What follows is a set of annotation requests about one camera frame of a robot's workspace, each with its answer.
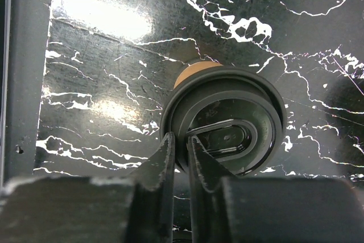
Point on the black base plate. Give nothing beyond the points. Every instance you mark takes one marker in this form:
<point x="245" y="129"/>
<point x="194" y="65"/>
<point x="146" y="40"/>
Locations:
<point x="25" y="41"/>

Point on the brown paper cup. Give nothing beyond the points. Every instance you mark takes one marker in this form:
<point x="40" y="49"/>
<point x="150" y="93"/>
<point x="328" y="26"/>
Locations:
<point x="194" y="68"/>

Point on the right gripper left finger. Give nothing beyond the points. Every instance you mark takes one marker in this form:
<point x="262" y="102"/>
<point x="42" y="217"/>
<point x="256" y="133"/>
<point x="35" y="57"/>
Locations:
<point x="137" y="207"/>

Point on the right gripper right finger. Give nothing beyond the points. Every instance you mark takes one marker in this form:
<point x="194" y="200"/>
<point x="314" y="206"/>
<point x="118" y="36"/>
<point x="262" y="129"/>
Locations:
<point x="225" y="208"/>

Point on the black marble pattern mat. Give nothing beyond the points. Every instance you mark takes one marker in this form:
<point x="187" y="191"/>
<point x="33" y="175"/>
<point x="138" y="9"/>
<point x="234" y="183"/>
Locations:
<point x="111" y="64"/>

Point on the black plastic cup lid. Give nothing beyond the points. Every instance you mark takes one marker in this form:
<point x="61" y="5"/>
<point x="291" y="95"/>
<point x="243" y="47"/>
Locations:
<point x="238" y="116"/>

